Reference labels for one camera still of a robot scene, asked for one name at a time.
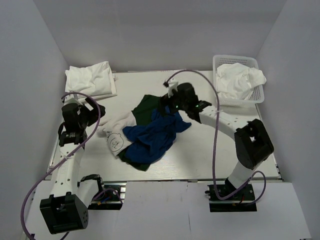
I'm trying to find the white and green raglan t-shirt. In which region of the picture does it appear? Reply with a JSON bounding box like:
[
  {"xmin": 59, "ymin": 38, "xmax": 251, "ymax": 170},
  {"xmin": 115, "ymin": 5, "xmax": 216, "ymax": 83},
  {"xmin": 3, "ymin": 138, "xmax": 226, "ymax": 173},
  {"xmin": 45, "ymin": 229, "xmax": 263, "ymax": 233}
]
[{"xmin": 98, "ymin": 94, "xmax": 160, "ymax": 171}]

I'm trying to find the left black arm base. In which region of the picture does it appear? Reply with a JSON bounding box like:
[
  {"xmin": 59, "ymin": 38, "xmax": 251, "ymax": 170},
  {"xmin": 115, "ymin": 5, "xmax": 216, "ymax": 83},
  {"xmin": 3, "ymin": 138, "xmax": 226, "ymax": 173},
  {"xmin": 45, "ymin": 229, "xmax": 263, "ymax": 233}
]
[{"xmin": 88, "ymin": 181, "xmax": 127, "ymax": 211}]

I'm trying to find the white plastic basket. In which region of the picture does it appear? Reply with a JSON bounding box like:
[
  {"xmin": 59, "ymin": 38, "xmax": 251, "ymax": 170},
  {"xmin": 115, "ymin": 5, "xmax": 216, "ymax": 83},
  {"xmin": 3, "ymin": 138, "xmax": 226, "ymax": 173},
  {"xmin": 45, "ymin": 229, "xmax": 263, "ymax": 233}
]
[{"xmin": 212, "ymin": 54, "xmax": 265, "ymax": 107}]

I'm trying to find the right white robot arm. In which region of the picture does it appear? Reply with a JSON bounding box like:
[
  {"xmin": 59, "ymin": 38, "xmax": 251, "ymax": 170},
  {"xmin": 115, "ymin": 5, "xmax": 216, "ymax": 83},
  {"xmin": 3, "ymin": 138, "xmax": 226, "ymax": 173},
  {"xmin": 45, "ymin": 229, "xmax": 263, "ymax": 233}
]
[{"xmin": 159, "ymin": 81, "xmax": 274, "ymax": 201}]

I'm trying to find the folded white t-shirt stack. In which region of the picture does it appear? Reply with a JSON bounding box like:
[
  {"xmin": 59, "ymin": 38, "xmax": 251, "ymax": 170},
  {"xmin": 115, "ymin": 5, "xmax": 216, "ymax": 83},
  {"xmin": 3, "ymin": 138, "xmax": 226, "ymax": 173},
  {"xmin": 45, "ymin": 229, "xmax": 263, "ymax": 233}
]
[{"xmin": 65, "ymin": 61, "xmax": 117, "ymax": 100}]

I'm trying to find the purple cable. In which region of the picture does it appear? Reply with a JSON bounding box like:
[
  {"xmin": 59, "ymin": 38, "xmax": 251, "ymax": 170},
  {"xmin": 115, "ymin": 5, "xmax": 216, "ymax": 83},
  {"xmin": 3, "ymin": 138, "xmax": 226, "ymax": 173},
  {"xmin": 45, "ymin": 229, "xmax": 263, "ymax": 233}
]
[
  {"xmin": 20, "ymin": 92, "xmax": 101, "ymax": 238},
  {"xmin": 163, "ymin": 69, "xmax": 267, "ymax": 207}
]

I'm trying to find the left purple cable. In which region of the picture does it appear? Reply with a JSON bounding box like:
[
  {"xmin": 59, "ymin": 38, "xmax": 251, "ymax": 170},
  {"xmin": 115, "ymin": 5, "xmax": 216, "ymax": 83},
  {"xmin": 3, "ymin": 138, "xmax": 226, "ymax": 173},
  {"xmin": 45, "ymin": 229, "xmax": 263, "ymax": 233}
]
[{"xmin": 20, "ymin": 92, "xmax": 101, "ymax": 238}]

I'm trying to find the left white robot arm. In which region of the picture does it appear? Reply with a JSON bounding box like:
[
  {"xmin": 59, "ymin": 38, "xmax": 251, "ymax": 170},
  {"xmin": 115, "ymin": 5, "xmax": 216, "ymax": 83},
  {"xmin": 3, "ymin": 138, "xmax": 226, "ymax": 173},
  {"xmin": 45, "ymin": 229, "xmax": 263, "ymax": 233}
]
[{"xmin": 39, "ymin": 95, "xmax": 106, "ymax": 235}]

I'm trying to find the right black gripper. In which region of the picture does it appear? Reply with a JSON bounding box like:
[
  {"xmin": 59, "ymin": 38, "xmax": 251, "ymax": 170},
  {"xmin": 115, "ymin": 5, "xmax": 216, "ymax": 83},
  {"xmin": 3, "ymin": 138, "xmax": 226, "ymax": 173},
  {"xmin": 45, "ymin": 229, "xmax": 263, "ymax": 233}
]
[{"xmin": 157, "ymin": 87, "xmax": 189, "ymax": 118}]

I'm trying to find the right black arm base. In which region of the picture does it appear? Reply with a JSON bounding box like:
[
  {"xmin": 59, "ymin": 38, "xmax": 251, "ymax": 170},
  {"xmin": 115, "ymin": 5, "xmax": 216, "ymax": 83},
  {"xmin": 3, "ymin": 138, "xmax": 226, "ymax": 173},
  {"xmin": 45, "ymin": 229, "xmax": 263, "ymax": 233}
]
[{"xmin": 204, "ymin": 184, "xmax": 257, "ymax": 213}]

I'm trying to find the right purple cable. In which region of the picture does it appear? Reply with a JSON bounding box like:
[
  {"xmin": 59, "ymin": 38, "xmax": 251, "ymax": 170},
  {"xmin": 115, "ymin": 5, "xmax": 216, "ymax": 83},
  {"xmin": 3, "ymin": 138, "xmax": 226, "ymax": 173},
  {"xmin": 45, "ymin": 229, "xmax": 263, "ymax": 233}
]
[{"xmin": 163, "ymin": 69, "xmax": 267, "ymax": 207}]

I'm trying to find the blue t-shirt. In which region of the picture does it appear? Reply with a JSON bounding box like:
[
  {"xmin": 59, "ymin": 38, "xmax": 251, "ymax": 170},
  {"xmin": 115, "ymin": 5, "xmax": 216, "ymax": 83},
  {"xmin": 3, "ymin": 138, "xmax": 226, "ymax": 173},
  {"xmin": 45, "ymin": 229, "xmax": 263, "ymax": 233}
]
[{"xmin": 119, "ymin": 106, "xmax": 192, "ymax": 167}]

